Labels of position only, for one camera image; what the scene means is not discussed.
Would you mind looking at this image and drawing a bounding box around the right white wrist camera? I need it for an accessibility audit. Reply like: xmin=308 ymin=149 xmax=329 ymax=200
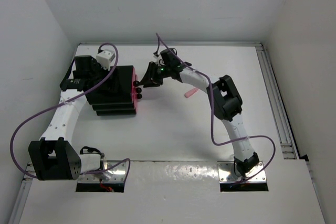
xmin=154 ymin=56 xmax=162 ymax=66

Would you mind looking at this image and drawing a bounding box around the black drawer cabinet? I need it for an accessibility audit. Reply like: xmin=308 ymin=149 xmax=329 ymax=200
xmin=86 ymin=65 xmax=135 ymax=116

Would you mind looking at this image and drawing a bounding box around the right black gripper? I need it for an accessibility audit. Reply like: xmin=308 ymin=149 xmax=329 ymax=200
xmin=140 ymin=61 xmax=172 ymax=87

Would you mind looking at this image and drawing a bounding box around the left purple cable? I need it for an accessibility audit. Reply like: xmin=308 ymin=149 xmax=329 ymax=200
xmin=9 ymin=42 xmax=131 ymax=179

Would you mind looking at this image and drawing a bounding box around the pink top drawer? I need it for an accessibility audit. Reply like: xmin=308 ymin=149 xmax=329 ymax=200
xmin=132 ymin=67 xmax=139 ymax=87

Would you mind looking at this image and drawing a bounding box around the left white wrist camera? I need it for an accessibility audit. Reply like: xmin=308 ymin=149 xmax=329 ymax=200
xmin=96 ymin=50 xmax=116 ymax=70

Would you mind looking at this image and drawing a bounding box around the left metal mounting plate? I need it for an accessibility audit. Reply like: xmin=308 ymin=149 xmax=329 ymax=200
xmin=77 ymin=160 xmax=130 ymax=184

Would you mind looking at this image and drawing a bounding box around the purple cable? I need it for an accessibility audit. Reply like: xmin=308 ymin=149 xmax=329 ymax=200
xmin=155 ymin=33 xmax=276 ymax=183
xmin=9 ymin=42 xmax=131 ymax=179

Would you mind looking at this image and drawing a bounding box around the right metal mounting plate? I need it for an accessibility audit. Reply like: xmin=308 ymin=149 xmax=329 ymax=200
xmin=218 ymin=162 xmax=267 ymax=184

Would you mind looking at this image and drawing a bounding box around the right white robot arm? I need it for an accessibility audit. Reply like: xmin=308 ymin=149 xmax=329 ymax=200
xmin=139 ymin=48 xmax=259 ymax=177

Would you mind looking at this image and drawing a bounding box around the pink highlighter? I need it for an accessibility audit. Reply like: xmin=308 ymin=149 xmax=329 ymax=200
xmin=184 ymin=88 xmax=198 ymax=98

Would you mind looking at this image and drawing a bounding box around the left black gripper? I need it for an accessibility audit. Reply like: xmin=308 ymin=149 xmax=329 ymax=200
xmin=88 ymin=60 xmax=119 ymax=92

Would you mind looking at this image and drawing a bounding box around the metal mounting plate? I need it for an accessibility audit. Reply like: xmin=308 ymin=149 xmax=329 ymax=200
xmin=77 ymin=160 xmax=130 ymax=184
xmin=218 ymin=162 xmax=267 ymax=184

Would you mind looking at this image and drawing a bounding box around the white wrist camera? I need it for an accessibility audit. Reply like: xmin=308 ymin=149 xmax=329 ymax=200
xmin=96 ymin=50 xmax=116 ymax=70
xmin=154 ymin=56 xmax=162 ymax=66

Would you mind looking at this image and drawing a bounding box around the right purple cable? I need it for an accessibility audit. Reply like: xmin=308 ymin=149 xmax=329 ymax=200
xmin=155 ymin=33 xmax=276 ymax=183

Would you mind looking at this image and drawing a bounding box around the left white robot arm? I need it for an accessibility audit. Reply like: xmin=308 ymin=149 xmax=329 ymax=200
xmin=28 ymin=50 xmax=118 ymax=180

